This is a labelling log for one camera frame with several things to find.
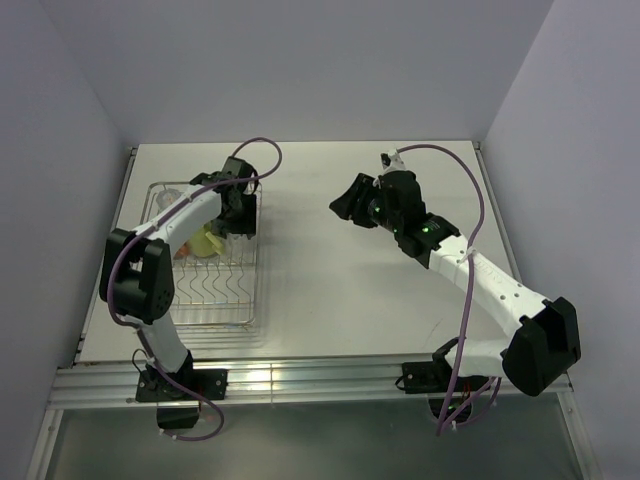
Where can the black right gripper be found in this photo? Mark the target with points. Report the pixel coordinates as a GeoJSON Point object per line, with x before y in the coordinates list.
{"type": "Point", "coordinates": [343, 205]}

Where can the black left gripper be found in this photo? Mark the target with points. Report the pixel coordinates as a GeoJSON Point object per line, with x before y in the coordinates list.
{"type": "Point", "coordinates": [246, 225]}

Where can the small clear glass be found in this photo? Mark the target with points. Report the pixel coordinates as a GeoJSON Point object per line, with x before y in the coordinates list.
{"type": "Point", "coordinates": [235, 244]}

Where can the pale yellow mug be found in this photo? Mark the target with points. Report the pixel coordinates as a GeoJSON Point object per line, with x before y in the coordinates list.
{"type": "Point", "coordinates": [203, 244]}

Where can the pink mug white interior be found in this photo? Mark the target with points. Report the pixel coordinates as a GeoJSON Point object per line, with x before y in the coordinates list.
{"type": "Point", "coordinates": [183, 251]}

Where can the clear faceted glass tumbler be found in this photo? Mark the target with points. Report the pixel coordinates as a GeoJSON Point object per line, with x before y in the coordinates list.
{"type": "Point", "coordinates": [166, 198]}

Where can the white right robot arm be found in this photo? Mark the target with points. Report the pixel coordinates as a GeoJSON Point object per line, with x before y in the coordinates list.
{"type": "Point", "coordinates": [541, 336]}

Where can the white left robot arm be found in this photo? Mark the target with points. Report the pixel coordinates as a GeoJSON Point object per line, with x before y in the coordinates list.
{"type": "Point", "coordinates": [137, 271]}

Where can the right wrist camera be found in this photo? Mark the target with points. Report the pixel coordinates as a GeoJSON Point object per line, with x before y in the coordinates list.
{"type": "Point", "coordinates": [391, 161]}

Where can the wire dish rack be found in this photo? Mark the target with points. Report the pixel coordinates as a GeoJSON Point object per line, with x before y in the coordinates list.
{"type": "Point", "coordinates": [215, 292]}

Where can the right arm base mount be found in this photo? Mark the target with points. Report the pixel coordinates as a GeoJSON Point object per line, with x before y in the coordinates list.
{"type": "Point", "coordinates": [431, 377]}

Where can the aluminium rail frame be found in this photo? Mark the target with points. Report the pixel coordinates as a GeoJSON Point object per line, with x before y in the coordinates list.
{"type": "Point", "coordinates": [311, 392]}

